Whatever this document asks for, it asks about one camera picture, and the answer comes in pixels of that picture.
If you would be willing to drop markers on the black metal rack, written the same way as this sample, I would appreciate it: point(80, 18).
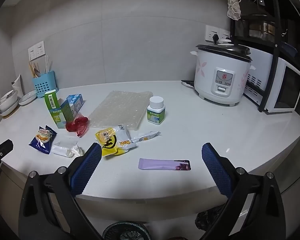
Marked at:
point(277, 30)

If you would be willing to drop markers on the white bowl dark rim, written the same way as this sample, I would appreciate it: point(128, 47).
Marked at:
point(8, 100)

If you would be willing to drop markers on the purple sachet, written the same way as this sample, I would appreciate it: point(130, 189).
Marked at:
point(160, 164)

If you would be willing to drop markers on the black plastic bag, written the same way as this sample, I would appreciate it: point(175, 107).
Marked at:
point(207, 217)

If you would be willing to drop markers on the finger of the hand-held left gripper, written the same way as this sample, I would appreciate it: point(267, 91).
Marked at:
point(2, 149)

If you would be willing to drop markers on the white tissue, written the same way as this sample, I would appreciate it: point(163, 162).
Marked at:
point(63, 149)

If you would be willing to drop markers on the bubble wrap sheet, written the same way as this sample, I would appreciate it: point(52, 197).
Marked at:
point(120, 108)

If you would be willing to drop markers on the striped rim plate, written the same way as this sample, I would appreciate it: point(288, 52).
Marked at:
point(27, 98)

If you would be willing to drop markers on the white wall socket panel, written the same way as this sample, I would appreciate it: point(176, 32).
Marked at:
point(36, 51)
point(209, 31)

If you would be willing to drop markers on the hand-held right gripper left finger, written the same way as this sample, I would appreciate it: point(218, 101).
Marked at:
point(87, 170)

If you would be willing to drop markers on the blue milk carton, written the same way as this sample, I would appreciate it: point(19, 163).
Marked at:
point(76, 103)

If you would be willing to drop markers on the yellow snack packet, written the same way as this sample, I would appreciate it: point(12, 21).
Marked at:
point(107, 142)

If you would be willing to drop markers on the wooden trivet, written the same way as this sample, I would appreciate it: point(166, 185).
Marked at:
point(11, 114)

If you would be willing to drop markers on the white microwave oven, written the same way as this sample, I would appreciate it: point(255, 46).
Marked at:
point(287, 90)

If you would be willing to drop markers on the white stick packet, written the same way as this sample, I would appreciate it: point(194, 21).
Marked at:
point(145, 137)

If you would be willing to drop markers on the white pill bottle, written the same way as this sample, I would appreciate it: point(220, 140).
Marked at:
point(156, 112)

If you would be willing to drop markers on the white cup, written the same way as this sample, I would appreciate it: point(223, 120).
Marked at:
point(17, 86)

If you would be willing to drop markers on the wooden chopstick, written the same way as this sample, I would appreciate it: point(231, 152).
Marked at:
point(31, 68)

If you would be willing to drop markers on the black plug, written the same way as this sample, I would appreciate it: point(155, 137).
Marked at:
point(216, 38)

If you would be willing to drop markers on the white orange snack wrapper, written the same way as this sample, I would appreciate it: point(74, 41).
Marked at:
point(125, 138)

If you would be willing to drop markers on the wooden spoon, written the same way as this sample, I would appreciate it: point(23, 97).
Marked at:
point(37, 72)

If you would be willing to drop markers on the red crumpled wrapper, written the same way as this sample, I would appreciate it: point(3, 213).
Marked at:
point(77, 126)

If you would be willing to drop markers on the white mesh dish cloth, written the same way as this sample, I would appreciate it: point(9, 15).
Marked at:
point(233, 2)

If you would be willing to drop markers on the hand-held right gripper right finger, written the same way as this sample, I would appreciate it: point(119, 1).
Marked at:
point(216, 170)

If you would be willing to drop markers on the blue utensil holder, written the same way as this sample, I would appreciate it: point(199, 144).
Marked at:
point(43, 85)

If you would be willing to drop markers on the green medicine box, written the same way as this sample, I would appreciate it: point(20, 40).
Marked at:
point(55, 112)

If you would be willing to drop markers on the white floral rice cooker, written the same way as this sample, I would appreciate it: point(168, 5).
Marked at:
point(210, 67)

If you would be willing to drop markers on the blue snack packet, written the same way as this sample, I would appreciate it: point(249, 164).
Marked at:
point(42, 140)

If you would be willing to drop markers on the green mesh waste basket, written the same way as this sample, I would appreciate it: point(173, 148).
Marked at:
point(125, 227)

